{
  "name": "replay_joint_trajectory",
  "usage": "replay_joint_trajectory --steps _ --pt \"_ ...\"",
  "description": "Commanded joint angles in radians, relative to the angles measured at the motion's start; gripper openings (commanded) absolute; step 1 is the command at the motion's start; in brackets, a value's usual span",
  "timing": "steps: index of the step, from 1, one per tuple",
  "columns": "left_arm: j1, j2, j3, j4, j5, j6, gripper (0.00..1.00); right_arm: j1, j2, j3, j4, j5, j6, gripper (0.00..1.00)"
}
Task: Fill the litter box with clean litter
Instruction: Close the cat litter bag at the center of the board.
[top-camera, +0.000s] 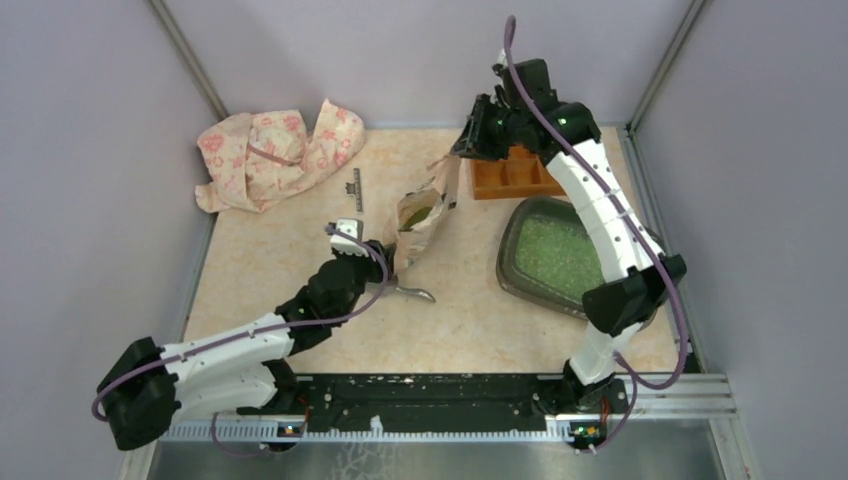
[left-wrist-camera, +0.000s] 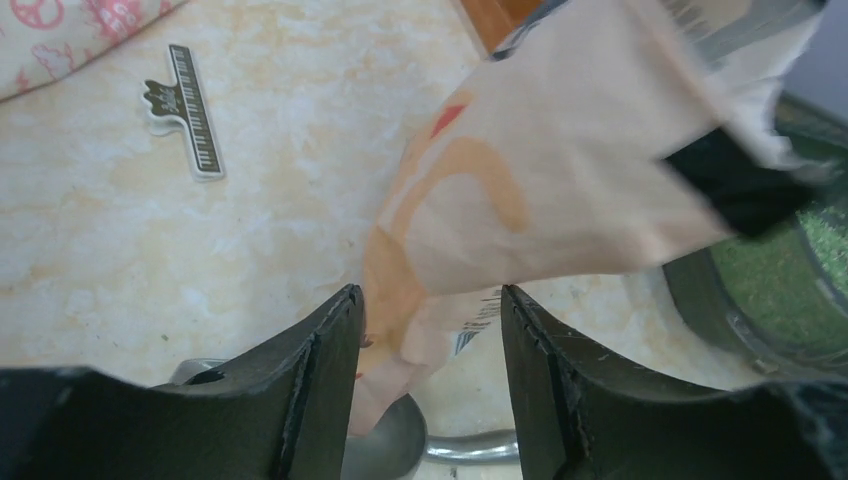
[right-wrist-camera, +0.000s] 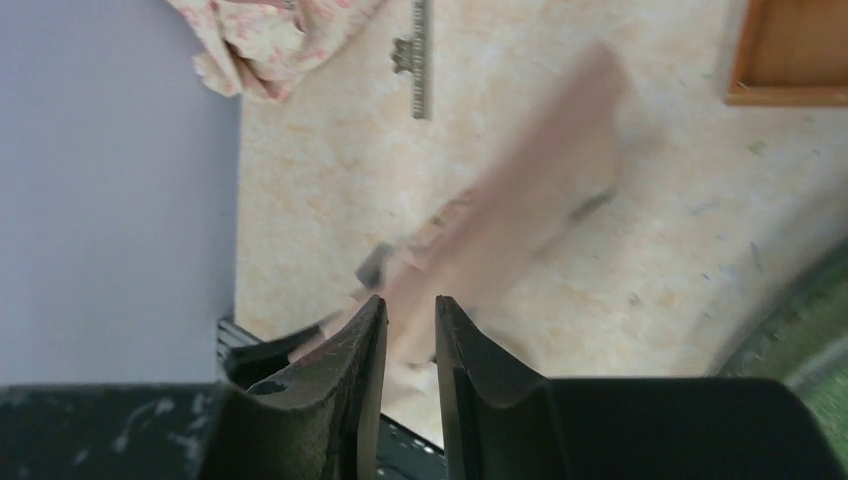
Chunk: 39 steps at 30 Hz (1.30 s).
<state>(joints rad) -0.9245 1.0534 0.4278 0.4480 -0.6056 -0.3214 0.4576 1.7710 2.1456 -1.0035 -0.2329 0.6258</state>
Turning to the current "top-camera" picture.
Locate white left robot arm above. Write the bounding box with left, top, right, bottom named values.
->
left=91, top=240, right=396, bottom=451

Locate grey metal scoop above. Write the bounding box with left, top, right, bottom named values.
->
left=391, top=282, right=436, bottom=303

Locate pink patterned cloth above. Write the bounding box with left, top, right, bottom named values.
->
left=194, top=100, right=366, bottom=213

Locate orange compartment tray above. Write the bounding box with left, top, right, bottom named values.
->
left=468, top=146, right=565, bottom=200

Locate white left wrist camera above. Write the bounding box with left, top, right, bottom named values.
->
left=330, top=218, right=367, bottom=257

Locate orange cat litter bag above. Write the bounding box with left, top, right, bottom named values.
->
left=383, top=154, right=462, bottom=272

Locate piano-key bag clip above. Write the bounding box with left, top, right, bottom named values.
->
left=345, top=168, right=364, bottom=214

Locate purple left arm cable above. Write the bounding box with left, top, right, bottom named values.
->
left=91, top=223, right=392, bottom=460

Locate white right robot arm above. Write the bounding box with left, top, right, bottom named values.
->
left=452, top=54, right=687, bottom=412

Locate dark green litter box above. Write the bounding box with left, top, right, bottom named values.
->
left=496, top=195, right=664, bottom=322

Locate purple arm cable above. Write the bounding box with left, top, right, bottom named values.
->
left=91, top=223, right=392, bottom=460
left=502, top=14, right=692, bottom=454

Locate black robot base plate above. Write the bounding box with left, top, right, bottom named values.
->
left=236, top=373, right=628, bottom=449

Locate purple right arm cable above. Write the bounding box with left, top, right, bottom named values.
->
left=502, top=14, right=692, bottom=454

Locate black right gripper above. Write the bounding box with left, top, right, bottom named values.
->
left=451, top=94, right=525, bottom=162

